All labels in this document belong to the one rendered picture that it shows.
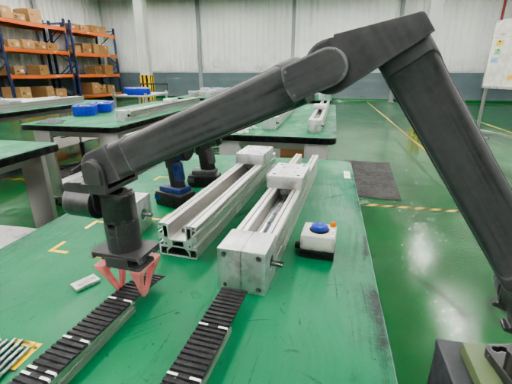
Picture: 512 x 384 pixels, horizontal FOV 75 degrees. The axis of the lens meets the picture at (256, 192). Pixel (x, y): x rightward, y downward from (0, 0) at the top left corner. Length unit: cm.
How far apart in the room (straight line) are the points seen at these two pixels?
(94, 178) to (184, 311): 29
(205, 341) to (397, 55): 46
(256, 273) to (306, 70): 42
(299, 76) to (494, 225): 27
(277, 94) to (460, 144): 21
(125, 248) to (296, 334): 33
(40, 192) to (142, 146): 204
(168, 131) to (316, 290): 44
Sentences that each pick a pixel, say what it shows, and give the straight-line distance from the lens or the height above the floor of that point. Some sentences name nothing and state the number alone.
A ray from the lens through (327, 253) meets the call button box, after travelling 82.
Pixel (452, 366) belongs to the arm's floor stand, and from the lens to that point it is 65.
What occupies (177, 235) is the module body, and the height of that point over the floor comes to 82.
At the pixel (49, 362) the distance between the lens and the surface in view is 61.
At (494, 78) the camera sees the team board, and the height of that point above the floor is 111.
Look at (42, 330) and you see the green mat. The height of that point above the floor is 78.
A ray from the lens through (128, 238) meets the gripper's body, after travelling 62.
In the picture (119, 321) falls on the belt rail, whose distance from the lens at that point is 67.
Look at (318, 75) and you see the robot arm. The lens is 38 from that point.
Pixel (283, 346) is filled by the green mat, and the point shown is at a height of 78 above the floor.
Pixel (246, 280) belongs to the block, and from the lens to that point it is 69.
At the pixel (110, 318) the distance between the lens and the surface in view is 65.
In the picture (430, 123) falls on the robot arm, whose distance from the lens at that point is 42.
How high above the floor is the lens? 120
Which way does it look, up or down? 20 degrees down
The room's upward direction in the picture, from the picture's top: straight up
